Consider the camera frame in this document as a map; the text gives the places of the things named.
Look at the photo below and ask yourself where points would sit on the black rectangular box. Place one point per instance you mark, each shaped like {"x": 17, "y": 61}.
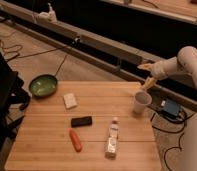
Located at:
{"x": 81, "y": 121}

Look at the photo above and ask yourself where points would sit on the clear plastic bottle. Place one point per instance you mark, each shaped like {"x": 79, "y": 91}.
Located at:
{"x": 111, "y": 144}

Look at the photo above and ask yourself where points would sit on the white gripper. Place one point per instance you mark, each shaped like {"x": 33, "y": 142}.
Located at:
{"x": 157, "y": 71}

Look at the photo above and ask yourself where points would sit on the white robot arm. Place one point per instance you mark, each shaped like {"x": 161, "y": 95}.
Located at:
{"x": 184, "y": 63}

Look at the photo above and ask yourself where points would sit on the white sponge block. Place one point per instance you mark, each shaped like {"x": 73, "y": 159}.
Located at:
{"x": 70, "y": 100}

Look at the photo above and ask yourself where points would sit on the blue power box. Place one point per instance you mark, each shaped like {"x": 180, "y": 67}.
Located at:
{"x": 170, "y": 108}

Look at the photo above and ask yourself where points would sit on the white object on rail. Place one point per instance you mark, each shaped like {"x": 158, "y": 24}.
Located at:
{"x": 50, "y": 15}

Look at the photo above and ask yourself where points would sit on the orange carrot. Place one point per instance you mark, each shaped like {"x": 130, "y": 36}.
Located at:
{"x": 75, "y": 140}

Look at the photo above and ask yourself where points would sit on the black chair frame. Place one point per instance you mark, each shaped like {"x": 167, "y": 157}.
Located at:
{"x": 11, "y": 92}

